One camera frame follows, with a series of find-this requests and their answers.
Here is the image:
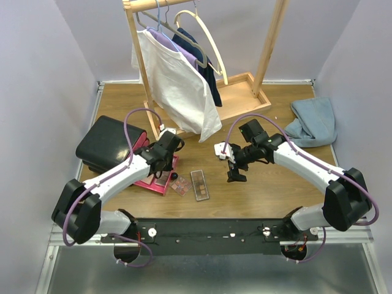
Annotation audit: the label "pink drawer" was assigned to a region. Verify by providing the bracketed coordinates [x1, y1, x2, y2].
[129, 130, 149, 151]
[134, 156, 179, 196]

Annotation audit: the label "long eyeshadow palette purple tones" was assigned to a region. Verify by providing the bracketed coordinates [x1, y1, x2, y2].
[149, 171, 170, 186]

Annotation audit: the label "brown eyeshadow palette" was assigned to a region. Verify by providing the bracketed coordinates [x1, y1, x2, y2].
[190, 170, 209, 202]

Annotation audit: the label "pink palette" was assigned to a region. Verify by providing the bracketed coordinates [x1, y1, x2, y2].
[170, 175, 193, 197]

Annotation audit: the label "black organizer box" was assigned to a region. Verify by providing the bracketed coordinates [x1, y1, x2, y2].
[75, 115, 130, 173]

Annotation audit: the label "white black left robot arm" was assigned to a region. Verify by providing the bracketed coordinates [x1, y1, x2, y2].
[51, 132, 184, 246]

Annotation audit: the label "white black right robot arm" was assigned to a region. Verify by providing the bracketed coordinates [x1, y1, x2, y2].
[214, 119, 373, 240]

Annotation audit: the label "white t-shirt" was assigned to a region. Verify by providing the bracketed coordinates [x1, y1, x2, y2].
[137, 29, 222, 143]

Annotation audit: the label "wooden clothes rack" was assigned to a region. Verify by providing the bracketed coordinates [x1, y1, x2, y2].
[121, 0, 290, 141]

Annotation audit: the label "light blue towel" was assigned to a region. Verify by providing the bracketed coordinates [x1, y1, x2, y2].
[284, 97, 337, 148]

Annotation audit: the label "cream wooden hanger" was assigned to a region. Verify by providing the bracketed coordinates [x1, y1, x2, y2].
[173, 9, 229, 86]

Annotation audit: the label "navy blue garment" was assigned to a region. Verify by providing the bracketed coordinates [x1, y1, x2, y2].
[172, 35, 222, 107]

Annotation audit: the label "lavender shirt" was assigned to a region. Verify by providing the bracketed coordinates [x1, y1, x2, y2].
[146, 26, 198, 70]

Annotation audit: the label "blue hanger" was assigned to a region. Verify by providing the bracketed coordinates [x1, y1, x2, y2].
[148, 0, 179, 53]

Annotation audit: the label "grey hanger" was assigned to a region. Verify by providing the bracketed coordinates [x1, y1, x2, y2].
[141, 1, 208, 69]

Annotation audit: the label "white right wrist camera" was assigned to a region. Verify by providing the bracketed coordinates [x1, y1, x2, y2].
[214, 142, 235, 164]

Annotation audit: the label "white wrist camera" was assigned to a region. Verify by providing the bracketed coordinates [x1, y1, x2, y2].
[214, 142, 235, 164]
[159, 124, 177, 138]

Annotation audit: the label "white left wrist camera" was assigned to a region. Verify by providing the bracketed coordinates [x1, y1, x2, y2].
[159, 124, 177, 138]

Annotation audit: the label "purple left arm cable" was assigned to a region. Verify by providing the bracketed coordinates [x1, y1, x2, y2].
[62, 108, 165, 247]

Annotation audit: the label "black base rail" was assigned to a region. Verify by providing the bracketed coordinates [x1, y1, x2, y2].
[101, 218, 318, 262]

